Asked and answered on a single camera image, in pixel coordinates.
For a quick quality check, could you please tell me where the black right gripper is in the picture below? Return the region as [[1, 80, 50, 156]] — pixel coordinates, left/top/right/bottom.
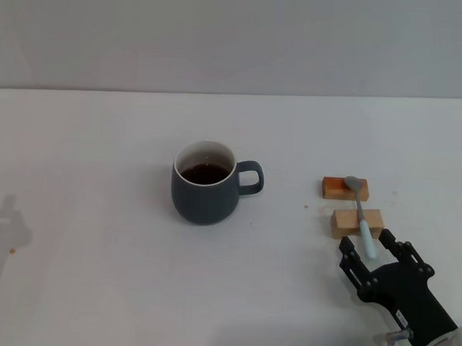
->
[[335, 226, 462, 346]]

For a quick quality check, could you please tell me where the spoon with light blue handle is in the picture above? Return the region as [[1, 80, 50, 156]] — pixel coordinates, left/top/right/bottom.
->
[[341, 175, 380, 261]]

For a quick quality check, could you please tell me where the dark grey ceramic cup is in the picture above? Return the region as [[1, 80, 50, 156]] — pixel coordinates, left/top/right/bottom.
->
[[169, 138, 266, 228]]

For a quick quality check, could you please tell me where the light wooden block with notch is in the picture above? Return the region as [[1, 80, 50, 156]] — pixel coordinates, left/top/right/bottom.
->
[[330, 208, 385, 241]]

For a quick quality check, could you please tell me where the dark orange wooden block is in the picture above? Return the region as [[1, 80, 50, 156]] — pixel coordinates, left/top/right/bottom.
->
[[321, 176, 369, 202]]

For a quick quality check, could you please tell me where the dark brown coffee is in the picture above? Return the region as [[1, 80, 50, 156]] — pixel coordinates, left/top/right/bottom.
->
[[178, 162, 232, 187]]

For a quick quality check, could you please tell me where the grey cable with metal plugs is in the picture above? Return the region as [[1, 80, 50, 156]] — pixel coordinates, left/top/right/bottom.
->
[[383, 325, 417, 346]]

